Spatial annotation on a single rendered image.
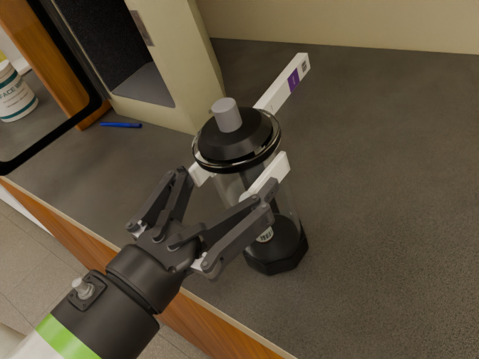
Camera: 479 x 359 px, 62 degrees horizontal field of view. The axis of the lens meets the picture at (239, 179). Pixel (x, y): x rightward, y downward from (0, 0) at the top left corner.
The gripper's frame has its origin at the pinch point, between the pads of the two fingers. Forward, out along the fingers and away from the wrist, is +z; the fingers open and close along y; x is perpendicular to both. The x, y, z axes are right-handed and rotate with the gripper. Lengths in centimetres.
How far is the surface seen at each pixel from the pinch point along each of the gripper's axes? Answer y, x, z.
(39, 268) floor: 168, 113, -20
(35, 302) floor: 150, 113, -32
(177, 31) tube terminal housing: 32.5, -4.0, 23.6
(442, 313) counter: -24.0, 18.4, 0.8
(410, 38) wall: 2, 17, 60
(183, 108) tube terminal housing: 33.3, 10.3, 17.7
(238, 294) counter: 0.9, 18.6, -9.1
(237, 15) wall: 52, 12, 61
